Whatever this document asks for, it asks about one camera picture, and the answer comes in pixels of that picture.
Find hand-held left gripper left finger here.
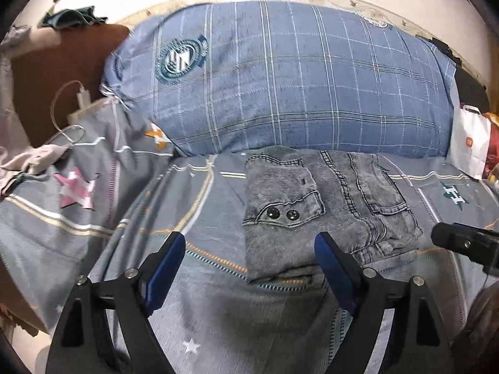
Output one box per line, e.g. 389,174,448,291
45,231,187,374

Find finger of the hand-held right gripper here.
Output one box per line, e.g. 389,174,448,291
431,222,499,277

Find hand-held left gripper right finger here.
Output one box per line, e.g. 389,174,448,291
314,231,455,374

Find grey denim pants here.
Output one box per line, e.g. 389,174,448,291
242,146,424,283

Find grey star print blanket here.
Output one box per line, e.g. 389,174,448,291
0,101,499,374

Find red bag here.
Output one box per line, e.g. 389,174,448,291
482,111,499,182

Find white paper bag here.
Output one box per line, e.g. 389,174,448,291
448,103,492,180

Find pale pink cloth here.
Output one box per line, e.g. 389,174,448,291
0,25,68,197

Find blue plaid pillow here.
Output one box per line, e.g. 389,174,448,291
100,1,458,158

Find white charger adapter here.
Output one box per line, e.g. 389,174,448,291
76,86,93,108

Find brown wooden cabinet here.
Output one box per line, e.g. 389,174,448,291
12,23,133,149

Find dark green cloth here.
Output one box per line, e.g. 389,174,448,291
42,6,108,29

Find white charging cable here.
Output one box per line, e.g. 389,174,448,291
50,80,87,146

